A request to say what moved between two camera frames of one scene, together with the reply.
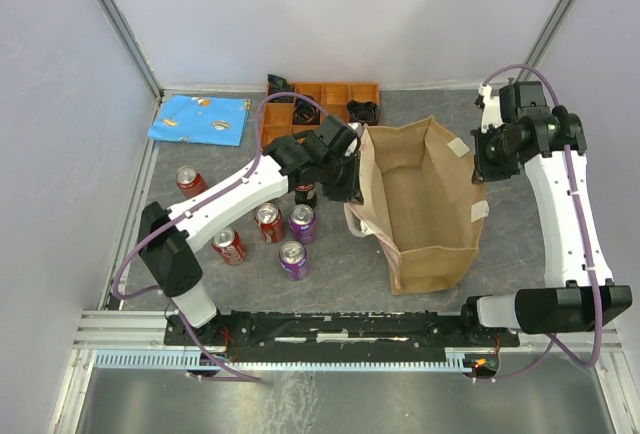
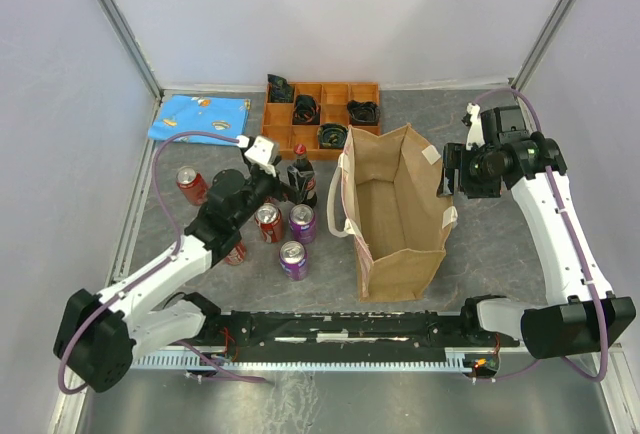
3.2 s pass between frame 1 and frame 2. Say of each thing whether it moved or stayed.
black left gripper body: moved
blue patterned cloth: stayed
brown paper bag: moved
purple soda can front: stayed
